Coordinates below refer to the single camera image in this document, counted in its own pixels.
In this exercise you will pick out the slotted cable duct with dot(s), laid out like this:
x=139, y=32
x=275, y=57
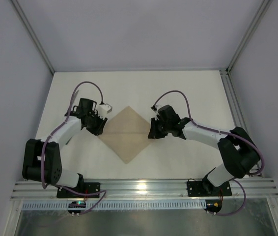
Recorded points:
x=119, y=204

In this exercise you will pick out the left frame post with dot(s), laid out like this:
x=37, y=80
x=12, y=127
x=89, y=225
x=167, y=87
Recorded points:
x=31, y=32

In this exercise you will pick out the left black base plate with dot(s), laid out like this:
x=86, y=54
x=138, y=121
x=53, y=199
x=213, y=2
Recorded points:
x=83, y=190

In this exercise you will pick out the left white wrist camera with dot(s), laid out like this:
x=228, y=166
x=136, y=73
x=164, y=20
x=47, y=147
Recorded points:
x=104, y=109

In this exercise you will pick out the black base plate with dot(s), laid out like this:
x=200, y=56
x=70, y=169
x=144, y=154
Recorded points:
x=203, y=188
x=83, y=190

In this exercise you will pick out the left controller board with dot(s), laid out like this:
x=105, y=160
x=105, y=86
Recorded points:
x=75, y=208

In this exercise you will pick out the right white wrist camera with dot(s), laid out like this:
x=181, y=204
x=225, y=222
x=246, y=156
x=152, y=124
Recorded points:
x=156, y=108

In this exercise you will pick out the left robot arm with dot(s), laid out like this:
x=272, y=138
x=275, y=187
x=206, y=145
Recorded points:
x=42, y=160

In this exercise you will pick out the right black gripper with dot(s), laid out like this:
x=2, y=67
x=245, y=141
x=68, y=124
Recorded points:
x=157, y=128

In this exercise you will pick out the front aluminium rail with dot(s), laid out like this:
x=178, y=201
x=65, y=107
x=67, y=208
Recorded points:
x=144, y=189

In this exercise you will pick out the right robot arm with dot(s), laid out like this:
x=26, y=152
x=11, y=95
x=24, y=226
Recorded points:
x=236, y=149

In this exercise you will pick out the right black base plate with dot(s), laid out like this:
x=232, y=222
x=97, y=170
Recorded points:
x=203, y=188

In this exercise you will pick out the beige cloth napkin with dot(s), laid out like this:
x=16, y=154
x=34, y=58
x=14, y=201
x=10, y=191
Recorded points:
x=126, y=134

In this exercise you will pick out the right aluminium side rail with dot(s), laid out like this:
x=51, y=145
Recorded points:
x=233, y=102

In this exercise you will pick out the right controller board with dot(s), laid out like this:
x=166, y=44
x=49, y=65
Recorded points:
x=213, y=206

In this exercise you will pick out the green handled knife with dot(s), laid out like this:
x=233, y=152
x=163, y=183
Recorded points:
x=73, y=99

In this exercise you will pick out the controller board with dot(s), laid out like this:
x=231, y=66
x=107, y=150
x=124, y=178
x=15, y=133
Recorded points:
x=75, y=208
x=213, y=206

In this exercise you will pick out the frame post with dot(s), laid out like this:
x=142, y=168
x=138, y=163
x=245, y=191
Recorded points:
x=253, y=25
x=31, y=32

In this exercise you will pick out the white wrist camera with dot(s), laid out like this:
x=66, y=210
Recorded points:
x=104, y=109
x=156, y=108

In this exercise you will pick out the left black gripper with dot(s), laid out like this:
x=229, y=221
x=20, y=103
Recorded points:
x=96, y=124

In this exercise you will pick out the right frame post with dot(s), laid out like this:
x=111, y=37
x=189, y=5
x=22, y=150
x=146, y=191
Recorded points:
x=253, y=25

